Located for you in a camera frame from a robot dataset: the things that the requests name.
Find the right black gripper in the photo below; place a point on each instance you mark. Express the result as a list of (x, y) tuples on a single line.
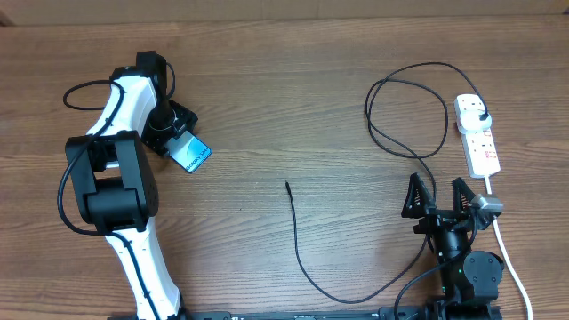
[(422, 205)]

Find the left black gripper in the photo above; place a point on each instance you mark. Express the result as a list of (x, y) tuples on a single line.
[(187, 122)]

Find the blue screen smartphone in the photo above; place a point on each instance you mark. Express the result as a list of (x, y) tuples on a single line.
[(188, 151)]

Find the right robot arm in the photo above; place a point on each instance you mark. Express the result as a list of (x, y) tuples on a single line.
[(469, 278)]

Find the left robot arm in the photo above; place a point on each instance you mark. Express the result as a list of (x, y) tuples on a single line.
[(114, 185)]

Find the white charger plug adapter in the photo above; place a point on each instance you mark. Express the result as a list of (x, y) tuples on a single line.
[(470, 121)]

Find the white power strip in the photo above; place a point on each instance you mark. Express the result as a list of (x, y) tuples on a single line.
[(479, 147)]

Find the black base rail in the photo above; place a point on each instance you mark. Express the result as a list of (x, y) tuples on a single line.
[(383, 313)]

